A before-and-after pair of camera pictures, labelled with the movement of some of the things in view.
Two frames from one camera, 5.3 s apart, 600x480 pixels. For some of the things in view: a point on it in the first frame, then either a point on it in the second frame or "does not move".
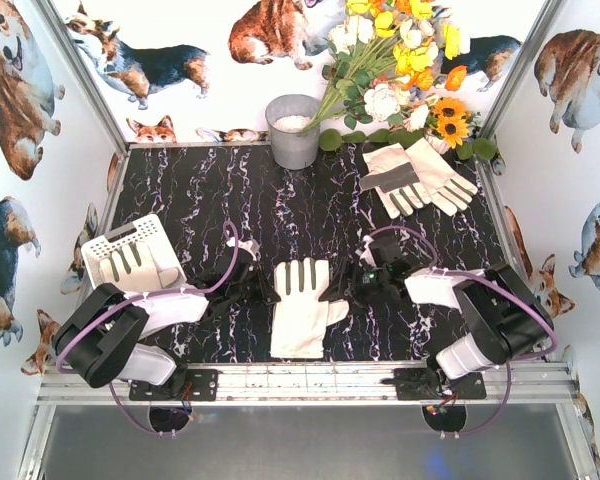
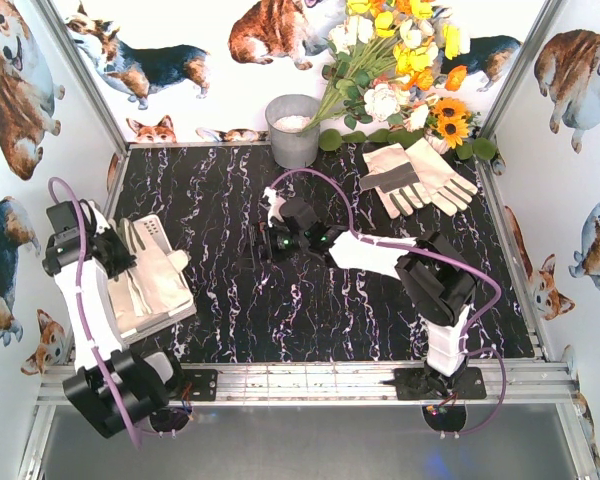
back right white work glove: [448, 192] does not move
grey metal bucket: [293, 145] does not move
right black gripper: [353, 279] → [263, 241]
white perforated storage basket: [138, 256] does not move
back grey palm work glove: [399, 183] does not move
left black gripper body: [255, 279] → [112, 248]
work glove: [300, 319] → [152, 285]
